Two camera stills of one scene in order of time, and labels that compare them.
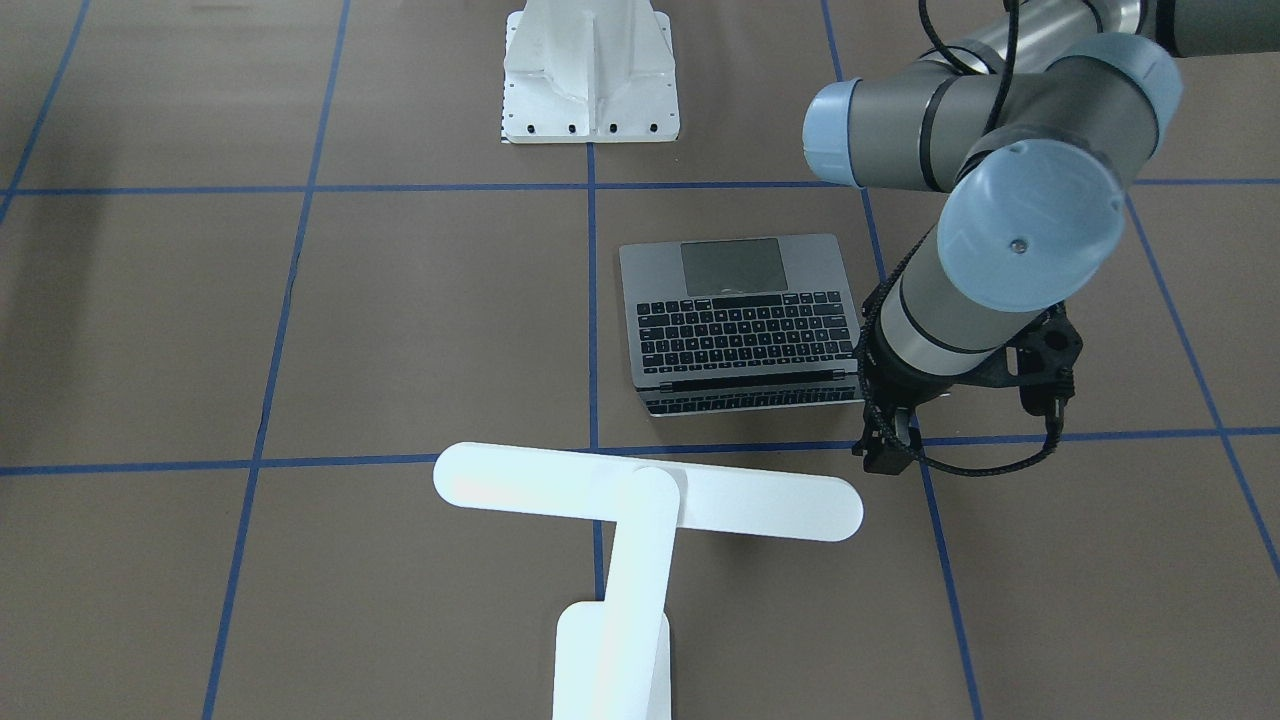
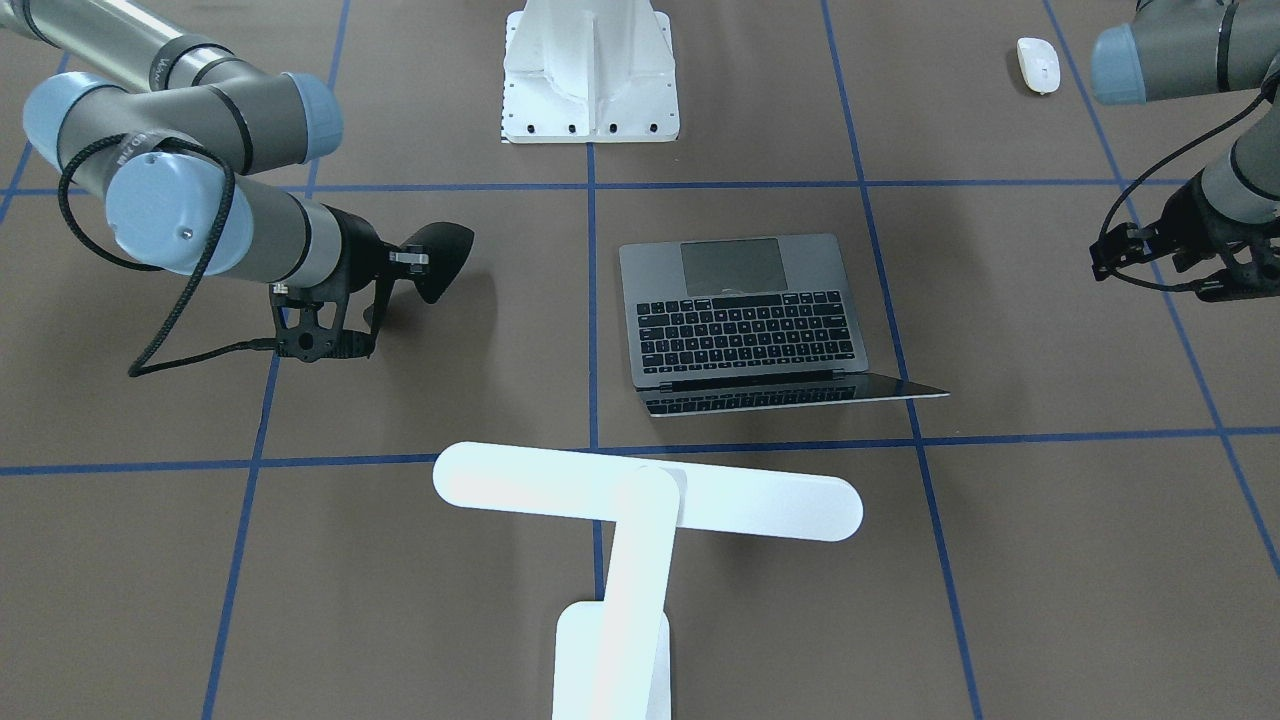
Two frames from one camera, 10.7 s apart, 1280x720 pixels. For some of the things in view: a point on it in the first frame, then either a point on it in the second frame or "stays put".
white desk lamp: [613, 656] stays put
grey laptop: [738, 324] stays put
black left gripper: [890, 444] → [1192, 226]
